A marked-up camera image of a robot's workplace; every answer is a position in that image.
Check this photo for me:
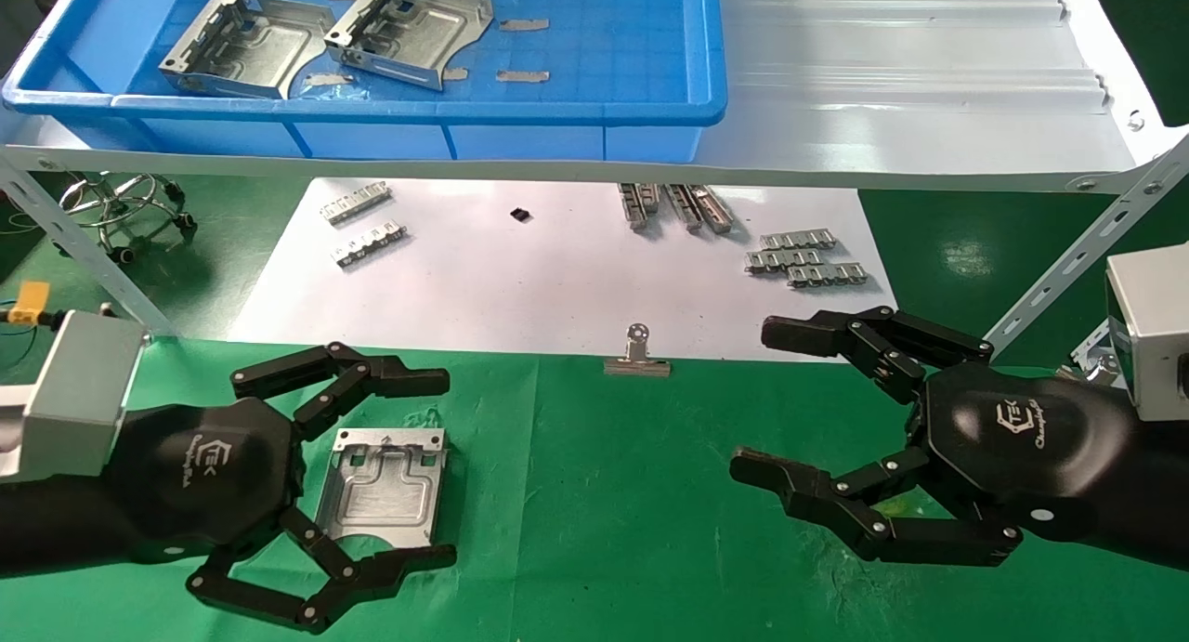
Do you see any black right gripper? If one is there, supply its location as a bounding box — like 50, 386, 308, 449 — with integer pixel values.
729, 306, 1142, 569

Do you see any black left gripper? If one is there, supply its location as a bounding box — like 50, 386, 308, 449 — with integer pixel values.
114, 342, 458, 635

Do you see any stamped sheet metal bracket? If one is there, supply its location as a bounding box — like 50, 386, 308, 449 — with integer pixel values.
323, 0, 495, 93
314, 426, 449, 552
156, 0, 335, 100

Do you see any green table cloth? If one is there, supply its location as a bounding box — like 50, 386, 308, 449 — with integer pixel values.
0, 335, 1189, 642

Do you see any office chair base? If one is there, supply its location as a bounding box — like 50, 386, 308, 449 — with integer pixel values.
58, 171, 198, 264

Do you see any grey metal shelf rack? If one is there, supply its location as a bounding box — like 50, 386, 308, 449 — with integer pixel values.
0, 0, 1189, 360

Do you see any blue plastic bin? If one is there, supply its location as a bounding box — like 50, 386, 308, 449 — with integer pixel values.
0, 0, 728, 164

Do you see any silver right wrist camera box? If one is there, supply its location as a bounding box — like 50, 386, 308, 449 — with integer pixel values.
1104, 244, 1189, 422

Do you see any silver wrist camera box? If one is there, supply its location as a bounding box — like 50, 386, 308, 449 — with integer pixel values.
1104, 244, 1189, 422
0, 309, 151, 483

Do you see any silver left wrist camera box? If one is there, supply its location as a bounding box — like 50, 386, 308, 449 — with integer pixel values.
0, 309, 151, 483

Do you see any yellow cable connector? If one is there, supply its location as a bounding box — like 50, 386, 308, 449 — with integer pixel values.
0, 282, 52, 327

